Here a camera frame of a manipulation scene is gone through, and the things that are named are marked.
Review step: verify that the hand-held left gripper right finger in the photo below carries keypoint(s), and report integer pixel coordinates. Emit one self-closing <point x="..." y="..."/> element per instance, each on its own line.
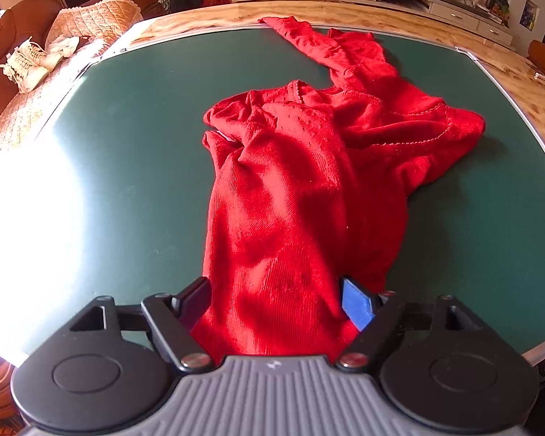
<point x="356" y="304"/>

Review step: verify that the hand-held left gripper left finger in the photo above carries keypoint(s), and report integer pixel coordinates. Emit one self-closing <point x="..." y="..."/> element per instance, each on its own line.
<point x="195" y="302"/>

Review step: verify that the red knit cardigan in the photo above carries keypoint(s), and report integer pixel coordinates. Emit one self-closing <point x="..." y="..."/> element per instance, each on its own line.
<point x="290" y="190"/>

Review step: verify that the green table mat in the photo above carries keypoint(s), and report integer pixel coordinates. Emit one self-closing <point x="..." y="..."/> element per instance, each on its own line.
<point x="141" y="145"/>

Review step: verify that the beige quilted seat cover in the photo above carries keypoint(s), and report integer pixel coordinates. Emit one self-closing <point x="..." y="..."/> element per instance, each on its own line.
<point x="22" y="118"/>

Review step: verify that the round wooden table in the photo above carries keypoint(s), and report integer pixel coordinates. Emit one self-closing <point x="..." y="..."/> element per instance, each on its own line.
<point x="504" y="77"/>

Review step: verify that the white cloth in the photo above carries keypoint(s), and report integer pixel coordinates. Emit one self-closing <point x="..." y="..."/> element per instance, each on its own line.
<point x="63" y="45"/>

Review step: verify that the small white object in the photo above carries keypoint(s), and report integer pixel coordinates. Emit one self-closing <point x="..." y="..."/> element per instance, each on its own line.
<point x="541" y="77"/>

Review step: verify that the beige quilted sofa cover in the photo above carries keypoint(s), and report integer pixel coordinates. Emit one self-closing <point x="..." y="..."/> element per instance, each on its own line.
<point x="95" y="18"/>

